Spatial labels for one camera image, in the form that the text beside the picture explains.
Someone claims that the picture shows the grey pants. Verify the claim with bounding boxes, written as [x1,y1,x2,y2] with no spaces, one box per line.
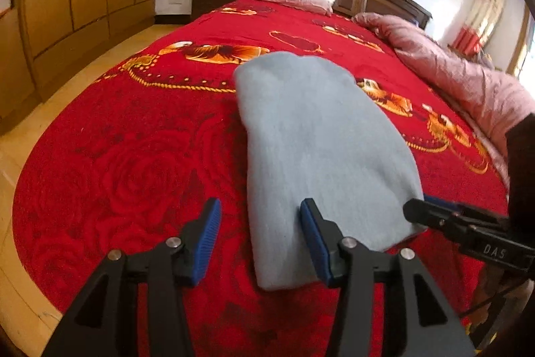
[233,52,428,291]

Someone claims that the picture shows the pale curtain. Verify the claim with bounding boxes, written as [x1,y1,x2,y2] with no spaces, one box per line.
[464,0,519,57]

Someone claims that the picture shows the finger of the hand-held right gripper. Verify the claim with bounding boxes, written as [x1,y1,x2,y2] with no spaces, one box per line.
[423,196,508,225]
[403,199,460,243]

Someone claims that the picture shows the red object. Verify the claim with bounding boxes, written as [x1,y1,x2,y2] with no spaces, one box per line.
[453,26,486,54]

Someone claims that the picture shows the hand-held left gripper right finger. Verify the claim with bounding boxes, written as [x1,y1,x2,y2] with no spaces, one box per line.
[300,198,475,357]

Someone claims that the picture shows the red printed blanket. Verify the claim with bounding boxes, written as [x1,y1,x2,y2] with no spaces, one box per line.
[12,0,511,357]

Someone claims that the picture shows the black cable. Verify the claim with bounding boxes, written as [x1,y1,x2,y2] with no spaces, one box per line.
[457,286,523,318]

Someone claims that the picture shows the pink quilt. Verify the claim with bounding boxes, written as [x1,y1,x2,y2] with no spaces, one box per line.
[352,12,531,186]

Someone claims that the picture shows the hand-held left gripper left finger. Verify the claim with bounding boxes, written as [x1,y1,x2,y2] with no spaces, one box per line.
[42,198,222,357]

